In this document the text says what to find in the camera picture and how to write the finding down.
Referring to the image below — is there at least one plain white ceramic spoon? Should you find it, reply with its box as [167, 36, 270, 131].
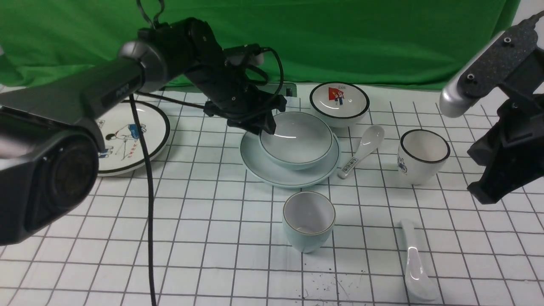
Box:
[400, 219, 439, 302]

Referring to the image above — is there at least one green backdrop cloth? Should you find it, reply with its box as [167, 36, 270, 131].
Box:
[0, 0, 519, 90]

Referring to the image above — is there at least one pale blue cup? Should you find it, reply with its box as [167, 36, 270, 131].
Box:
[282, 190, 336, 253]

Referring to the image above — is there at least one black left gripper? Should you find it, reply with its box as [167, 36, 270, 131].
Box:
[203, 42, 287, 134]

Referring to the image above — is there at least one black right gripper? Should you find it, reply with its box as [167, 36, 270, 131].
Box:
[467, 82, 543, 205]

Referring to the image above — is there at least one pale blue plate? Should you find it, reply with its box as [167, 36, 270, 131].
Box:
[239, 132, 341, 189]

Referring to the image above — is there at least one pale blue bowl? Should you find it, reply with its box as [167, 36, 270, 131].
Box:
[259, 112, 334, 169]

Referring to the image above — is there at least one white bowl red picture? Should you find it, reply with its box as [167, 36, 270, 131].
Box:
[309, 82, 370, 128]

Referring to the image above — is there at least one white cup black rim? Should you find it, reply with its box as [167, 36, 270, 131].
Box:
[397, 129, 451, 185]

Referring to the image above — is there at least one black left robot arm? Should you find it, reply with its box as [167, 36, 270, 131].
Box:
[0, 17, 287, 246]

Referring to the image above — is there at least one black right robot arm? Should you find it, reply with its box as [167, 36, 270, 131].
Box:
[439, 12, 544, 204]

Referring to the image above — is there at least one white plate cartoon picture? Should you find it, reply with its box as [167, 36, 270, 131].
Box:
[96, 100, 170, 176]

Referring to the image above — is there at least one white patterned-handle spoon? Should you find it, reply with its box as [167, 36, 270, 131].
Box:
[337, 125, 385, 179]

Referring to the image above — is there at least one white grid tablecloth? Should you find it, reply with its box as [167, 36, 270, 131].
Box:
[0, 85, 544, 306]

